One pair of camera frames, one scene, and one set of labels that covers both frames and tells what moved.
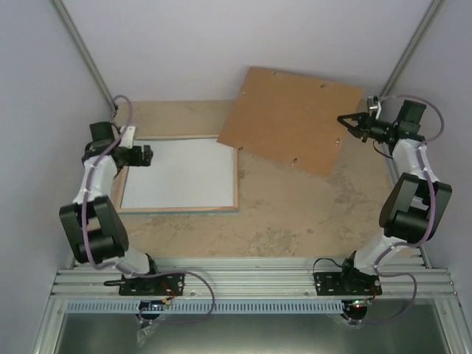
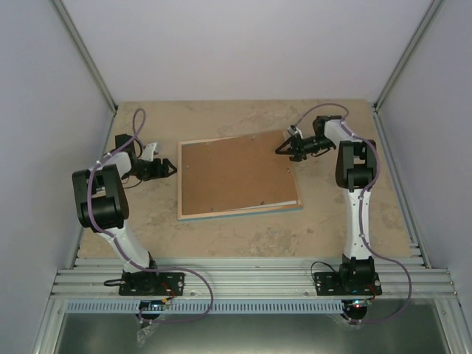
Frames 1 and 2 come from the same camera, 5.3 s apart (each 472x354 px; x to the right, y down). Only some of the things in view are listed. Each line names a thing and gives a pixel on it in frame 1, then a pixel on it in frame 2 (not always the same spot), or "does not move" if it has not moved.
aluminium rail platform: [259, 279] does not move
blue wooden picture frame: [236, 178] -> [227, 214]
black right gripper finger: [358, 117] -> [290, 141]
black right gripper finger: [355, 130] -> [288, 152]
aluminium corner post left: [83, 49] does not move
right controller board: [355, 303] does not move
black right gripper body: [375, 132] -> [321, 143]
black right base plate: [349, 282] does not move
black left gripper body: [136, 161] -> [147, 172]
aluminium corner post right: [414, 43] does not move
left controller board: [152, 304] does not move
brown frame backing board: [292, 119] -> [235, 173]
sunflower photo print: [182, 172] -> [279, 204]
